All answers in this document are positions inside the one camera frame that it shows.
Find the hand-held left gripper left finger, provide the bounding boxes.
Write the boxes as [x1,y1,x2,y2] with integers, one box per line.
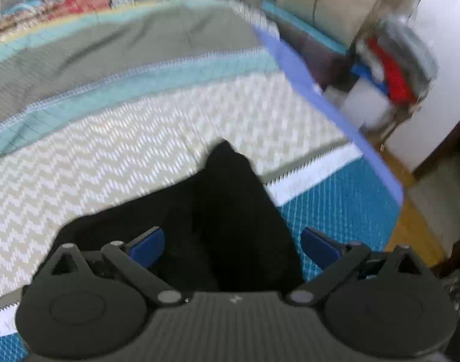
[45,226,181,308]

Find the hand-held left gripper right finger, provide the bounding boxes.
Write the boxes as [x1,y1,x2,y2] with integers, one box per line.
[288,227,428,306]

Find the black pants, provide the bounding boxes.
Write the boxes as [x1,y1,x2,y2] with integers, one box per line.
[56,139,304,295]

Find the striped patterned blanket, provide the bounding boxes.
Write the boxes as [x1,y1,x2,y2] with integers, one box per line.
[0,0,404,353]

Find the periwinkle blue bed sheet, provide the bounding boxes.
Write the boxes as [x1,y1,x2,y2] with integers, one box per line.
[252,24,404,206]

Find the white box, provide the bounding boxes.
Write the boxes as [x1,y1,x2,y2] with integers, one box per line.
[341,77,394,131]

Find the pile of colourful clothes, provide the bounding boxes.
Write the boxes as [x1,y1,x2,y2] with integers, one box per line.
[352,17,439,112]

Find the beige pillow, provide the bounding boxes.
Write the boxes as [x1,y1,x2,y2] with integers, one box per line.
[277,0,394,46]

